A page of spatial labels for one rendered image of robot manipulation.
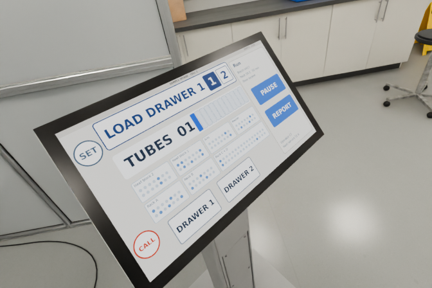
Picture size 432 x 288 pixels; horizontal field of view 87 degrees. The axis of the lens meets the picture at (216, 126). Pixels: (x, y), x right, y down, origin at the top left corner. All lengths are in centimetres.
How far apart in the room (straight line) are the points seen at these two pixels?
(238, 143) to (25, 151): 129
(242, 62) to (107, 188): 38
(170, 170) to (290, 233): 122
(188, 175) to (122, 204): 12
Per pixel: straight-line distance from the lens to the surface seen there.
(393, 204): 185
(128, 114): 43
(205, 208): 44
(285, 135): 56
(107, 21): 109
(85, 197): 41
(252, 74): 55
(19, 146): 158
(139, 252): 42
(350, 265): 155
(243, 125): 49
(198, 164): 44
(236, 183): 47
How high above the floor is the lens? 136
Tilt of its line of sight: 36 degrees down
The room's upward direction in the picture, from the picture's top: 10 degrees counter-clockwise
